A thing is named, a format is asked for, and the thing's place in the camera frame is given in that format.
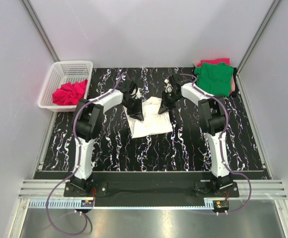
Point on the white printed t-shirt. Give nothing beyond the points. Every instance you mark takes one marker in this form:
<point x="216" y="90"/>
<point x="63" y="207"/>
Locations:
<point x="153" y="123"/>

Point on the folded peach t-shirt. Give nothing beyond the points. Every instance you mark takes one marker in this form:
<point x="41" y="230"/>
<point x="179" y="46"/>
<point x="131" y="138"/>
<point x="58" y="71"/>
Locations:
<point x="233" y="86"/>

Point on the left controller board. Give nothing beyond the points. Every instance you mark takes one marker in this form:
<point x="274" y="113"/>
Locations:
<point x="87" y="203"/>

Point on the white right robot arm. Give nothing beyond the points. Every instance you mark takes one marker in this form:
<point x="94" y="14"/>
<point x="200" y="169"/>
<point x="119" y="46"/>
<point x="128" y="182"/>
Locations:
<point x="213" y="121"/>

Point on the crumpled pink t-shirt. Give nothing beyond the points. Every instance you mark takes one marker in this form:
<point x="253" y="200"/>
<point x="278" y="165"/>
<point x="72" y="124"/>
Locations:
<point x="69" y="94"/>

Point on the folded red t-shirt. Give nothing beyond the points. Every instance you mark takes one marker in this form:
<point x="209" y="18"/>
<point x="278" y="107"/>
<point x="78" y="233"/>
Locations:
<point x="213" y="61"/>

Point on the controller board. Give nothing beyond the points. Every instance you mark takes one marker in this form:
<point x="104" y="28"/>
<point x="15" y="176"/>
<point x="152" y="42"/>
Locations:
<point x="224" y="204"/>
<point x="87" y="203"/>

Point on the folded green t-shirt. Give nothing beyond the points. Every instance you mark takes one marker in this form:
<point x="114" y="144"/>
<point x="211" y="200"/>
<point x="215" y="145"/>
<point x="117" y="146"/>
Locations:
<point x="215" y="78"/>

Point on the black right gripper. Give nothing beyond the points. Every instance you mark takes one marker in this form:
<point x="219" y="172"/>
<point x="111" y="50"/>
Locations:
<point x="169" y="98"/>

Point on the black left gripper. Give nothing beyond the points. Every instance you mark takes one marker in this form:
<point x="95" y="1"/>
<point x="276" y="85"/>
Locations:
<point x="132" y="102"/>

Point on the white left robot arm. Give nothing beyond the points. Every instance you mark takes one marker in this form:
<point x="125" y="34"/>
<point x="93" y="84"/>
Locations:
<point x="88" y="120"/>

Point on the aluminium rail frame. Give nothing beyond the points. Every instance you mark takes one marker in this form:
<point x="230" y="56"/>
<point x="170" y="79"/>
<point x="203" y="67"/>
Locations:
<point x="152" y="208"/>

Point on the right controller board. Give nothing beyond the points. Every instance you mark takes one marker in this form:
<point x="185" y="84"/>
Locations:
<point x="224" y="204"/>

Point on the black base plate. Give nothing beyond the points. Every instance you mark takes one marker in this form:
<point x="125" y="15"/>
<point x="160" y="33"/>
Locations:
<point x="149" y="189"/>

